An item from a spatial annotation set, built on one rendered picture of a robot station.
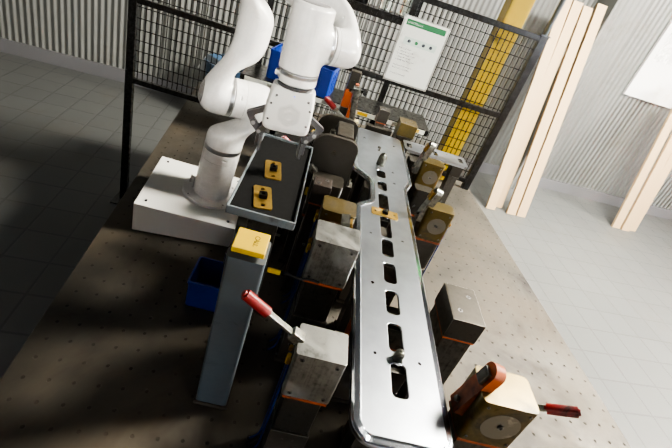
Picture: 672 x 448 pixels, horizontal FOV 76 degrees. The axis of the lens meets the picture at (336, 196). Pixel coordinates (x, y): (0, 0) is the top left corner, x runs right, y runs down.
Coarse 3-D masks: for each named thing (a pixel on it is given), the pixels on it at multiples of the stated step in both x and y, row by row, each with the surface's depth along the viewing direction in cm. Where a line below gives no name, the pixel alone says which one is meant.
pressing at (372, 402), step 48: (384, 144) 177; (384, 192) 142; (384, 240) 119; (384, 288) 101; (384, 336) 88; (432, 336) 93; (384, 384) 79; (432, 384) 82; (384, 432) 71; (432, 432) 73
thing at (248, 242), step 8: (240, 232) 77; (248, 232) 78; (256, 232) 79; (240, 240) 76; (248, 240) 76; (256, 240) 77; (264, 240) 77; (232, 248) 74; (240, 248) 74; (248, 248) 74; (256, 248) 75; (264, 248) 76; (256, 256) 74; (264, 256) 75
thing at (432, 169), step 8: (432, 160) 166; (424, 168) 164; (432, 168) 164; (440, 168) 164; (416, 176) 167; (424, 176) 166; (432, 176) 165; (440, 176) 166; (424, 184) 167; (432, 184) 167; (408, 192) 175
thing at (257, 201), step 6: (258, 186) 91; (264, 186) 92; (258, 192) 89; (264, 192) 89; (270, 192) 91; (258, 198) 88; (264, 198) 88; (270, 198) 89; (258, 204) 86; (264, 204) 87; (270, 204) 87; (270, 210) 86
